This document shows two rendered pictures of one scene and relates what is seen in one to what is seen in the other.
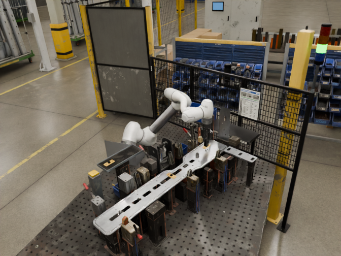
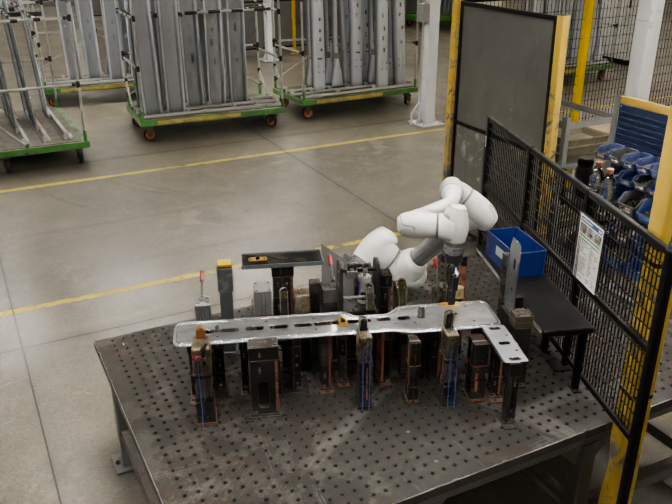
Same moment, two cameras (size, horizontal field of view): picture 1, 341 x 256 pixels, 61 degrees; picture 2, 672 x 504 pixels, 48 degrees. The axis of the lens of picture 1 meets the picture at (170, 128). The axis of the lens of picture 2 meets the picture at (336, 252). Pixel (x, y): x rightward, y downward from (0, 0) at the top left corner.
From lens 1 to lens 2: 1.73 m
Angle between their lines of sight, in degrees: 34
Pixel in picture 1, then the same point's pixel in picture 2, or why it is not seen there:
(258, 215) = (458, 466)
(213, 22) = not seen: outside the picture
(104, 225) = (184, 334)
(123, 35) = (509, 71)
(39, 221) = not seen: hidden behind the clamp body
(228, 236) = (368, 463)
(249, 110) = (586, 269)
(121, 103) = not seen: hidden behind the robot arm
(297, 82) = (659, 222)
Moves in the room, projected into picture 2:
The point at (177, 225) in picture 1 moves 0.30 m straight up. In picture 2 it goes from (313, 410) to (312, 347)
